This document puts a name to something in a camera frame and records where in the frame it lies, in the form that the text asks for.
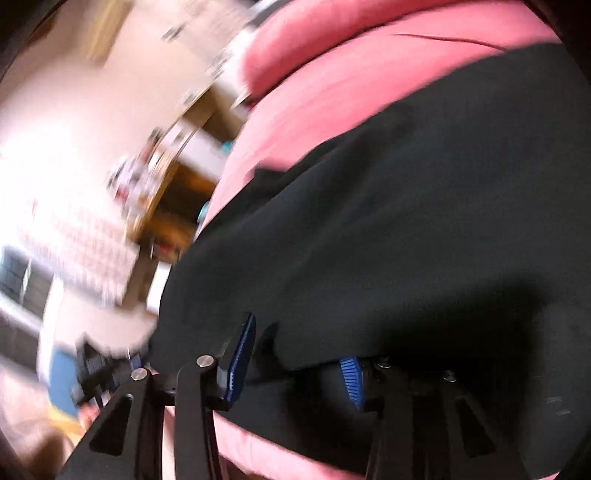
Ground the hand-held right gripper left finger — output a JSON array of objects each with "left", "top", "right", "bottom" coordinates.
[{"left": 60, "top": 312, "right": 257, "bottom": 480}]

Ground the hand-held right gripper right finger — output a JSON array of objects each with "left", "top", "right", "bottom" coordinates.
[{"left": 340, "top": 356, "right": 523, "bottom": 480}]

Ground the black blanket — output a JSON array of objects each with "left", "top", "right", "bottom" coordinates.
[{"left": 148, "top": 41, "right": 591, "bottom": 477}]

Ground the white paper sheet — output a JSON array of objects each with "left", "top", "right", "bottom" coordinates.
[{"left": 147, "top": 262, "right": 172, "bottom": 311}]

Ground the patterned white curtain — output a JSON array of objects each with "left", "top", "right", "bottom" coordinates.
[{"left": 18, "top": 203, "right": 139, "bottom": 305}]

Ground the carved wooden table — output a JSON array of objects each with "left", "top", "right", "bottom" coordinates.
[{"left": 122, "top": 88, "right": 245, "bottom": 247}]

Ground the pink bed sheet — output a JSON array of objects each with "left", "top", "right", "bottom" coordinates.
[{"left": 164, "top": 44, "right": 513, "bottom": 480}]

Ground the pink duvet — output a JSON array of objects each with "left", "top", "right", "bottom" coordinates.
[{"left": 241, "top": 0, "right": 561, "bottom": 100}]

